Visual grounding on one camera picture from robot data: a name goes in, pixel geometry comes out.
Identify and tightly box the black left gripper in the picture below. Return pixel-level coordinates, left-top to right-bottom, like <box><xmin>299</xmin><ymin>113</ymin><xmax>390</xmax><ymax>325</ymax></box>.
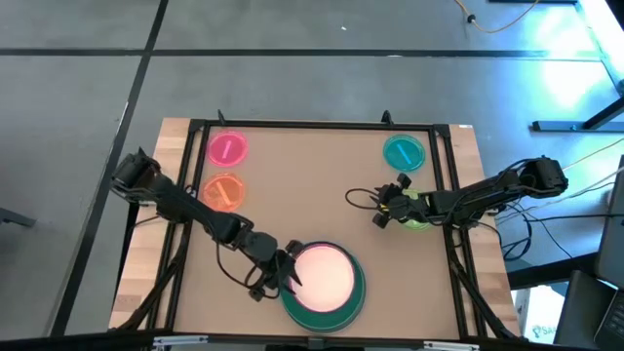
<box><xmin>253</xmin><ymin>239</ymin><xmax>307</xmax><ymax>293</ymax></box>

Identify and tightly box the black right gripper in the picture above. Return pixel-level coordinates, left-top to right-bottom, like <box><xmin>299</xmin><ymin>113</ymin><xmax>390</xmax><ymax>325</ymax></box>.
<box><xmin>371</xmin><ymin>183</ymin><xmax>433</xmax><ymax>230</ymax></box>

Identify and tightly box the large peach plastic plate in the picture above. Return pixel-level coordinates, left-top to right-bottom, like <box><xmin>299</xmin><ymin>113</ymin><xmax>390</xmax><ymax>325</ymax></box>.
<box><xmin>291</xmin><ymin>245</ymin><xmax>357</xmax><ymax>314</ymax></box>

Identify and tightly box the small translucent green plate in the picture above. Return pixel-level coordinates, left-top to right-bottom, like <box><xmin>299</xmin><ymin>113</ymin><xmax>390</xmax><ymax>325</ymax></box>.
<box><xmin>397</xmin><ymin>188</ymin><xmax>435</xmax><ymax>232</ymax></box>

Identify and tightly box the small translucent teal plate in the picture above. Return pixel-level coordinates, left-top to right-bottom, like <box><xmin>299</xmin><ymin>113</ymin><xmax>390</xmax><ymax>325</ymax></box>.
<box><xmin>382</xmin><ymin>134</ymin><xmax>427</xmax><ymax>173</ymax></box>

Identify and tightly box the large green bowl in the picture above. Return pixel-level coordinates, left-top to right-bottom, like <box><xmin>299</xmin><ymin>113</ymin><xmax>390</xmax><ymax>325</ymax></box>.
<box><xmin>279</xmin><ymin>241</ymin><xmax>367</xmax><ymax>334</ymax></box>

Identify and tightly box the small translucent orange plate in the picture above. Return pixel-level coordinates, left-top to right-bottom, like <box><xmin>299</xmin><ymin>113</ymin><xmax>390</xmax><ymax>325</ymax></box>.
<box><xmin>202</xmin><ymin>174</ymin><xmax>247</xmax><ymax>214</ymax></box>

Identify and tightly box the small translucent pink plate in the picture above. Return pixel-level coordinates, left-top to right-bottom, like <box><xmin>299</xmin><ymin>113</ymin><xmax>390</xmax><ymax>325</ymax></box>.
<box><xmin>207</xmin><ymin>130</ymin><xmax>250</xmax><ymax>169</ymax></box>

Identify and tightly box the black side desk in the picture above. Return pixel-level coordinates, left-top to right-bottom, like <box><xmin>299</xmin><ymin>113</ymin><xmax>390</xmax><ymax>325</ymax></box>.
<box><xmin>506</xmin><ymin>251</ymin><xmax>601</xmax><ymax>292</ymax></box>

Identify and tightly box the white printed box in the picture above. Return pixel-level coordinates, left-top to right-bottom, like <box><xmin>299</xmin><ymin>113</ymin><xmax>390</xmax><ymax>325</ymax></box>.
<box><xmin>514</xmin><ymin>287</ymin><xmax>566</xmax><ymax>342</ymax></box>

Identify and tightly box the black pegboard stand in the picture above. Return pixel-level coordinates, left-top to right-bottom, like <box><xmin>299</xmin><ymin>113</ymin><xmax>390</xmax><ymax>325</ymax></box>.
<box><xmin>452</xmin><ymin>0</ymin><xmax>540</xmax><ymax>35</ymax></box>

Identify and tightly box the dark grey laptop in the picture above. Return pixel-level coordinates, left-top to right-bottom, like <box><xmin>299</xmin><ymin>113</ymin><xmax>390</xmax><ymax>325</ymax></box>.
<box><xmin>553</xmin><ymin>269</ymin><xmax>624</xmax><ymax>351</ymax></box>

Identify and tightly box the grey furniture foot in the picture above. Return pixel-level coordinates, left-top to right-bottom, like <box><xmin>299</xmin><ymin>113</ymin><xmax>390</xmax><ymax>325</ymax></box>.
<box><xmin>0</xmin><ymin>207</ymin><xmax>38</xmax><ymax>229</ymax></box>

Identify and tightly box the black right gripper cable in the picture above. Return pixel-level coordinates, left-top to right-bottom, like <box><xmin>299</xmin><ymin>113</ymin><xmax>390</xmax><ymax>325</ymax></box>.
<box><xmin>344</xmin><ymin>187</ymin><xmax>386</xmax><ymax>212</ymax></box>

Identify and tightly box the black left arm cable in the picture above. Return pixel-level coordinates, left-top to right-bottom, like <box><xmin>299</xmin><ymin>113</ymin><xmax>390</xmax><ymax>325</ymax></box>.
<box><xmin>214</xmin><ymin>238</ymin><xmax>259</xmax><ymax>290</ymax></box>

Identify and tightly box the silver frame bracket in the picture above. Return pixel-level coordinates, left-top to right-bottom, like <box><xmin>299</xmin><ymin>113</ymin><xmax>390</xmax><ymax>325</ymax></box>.
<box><xmin>423</xmin><ymin>340</ymin><xmax>482</xmax><ymax>351</ymax></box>
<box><xmin>153</xmin><ymin>334</ymin><xmax>209</xmax><ymax>348</ymax></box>

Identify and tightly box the black power cable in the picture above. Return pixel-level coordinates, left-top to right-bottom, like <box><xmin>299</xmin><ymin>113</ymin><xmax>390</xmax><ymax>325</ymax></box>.
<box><xmin>491</xmin><ymin>199</ymin><xmax>624</xmax><ymax>262</ymax></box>

